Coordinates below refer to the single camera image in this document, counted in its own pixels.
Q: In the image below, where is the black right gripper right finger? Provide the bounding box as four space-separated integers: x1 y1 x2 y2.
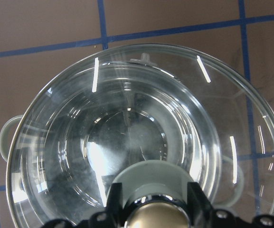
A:
183 182 236 228

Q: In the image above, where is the glass pot lid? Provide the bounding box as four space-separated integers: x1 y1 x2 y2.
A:
0 44 274 228

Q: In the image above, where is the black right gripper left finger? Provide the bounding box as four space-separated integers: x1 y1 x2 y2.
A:
91 183 133 228

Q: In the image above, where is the mint green cooking pot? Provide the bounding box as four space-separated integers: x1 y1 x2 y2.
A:
8 59 233 218

